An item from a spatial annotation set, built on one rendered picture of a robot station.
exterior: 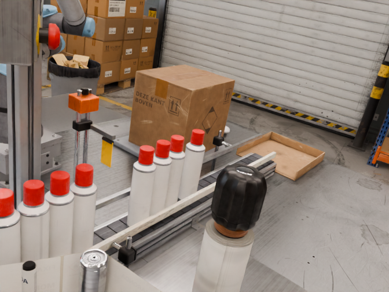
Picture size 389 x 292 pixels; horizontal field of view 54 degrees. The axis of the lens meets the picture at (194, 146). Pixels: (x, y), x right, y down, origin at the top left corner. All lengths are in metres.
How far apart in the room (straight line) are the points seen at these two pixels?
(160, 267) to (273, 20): 4.51
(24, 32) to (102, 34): 3.98
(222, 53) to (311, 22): 1.24
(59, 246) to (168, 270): 0.23
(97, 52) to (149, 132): 3.32
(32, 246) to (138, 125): 0.77
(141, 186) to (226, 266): 0.30
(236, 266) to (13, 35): 0.49
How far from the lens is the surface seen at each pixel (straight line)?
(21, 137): 0.80
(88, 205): 0.76
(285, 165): 1.55
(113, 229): 0.93
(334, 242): 1.19
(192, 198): 1.02
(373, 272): 1.14
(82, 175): 0.74
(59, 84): 3.47
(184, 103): 1.25
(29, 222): 0.71
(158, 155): 0.89
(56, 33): 0.61
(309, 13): 5.00
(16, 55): 0.60
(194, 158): 0.99
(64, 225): 0.75
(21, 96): 0.77
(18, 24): 0.59
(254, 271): 0.89
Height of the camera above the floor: 1.44
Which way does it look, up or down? 23 degrees down
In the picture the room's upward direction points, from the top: 10 degrees clockwise
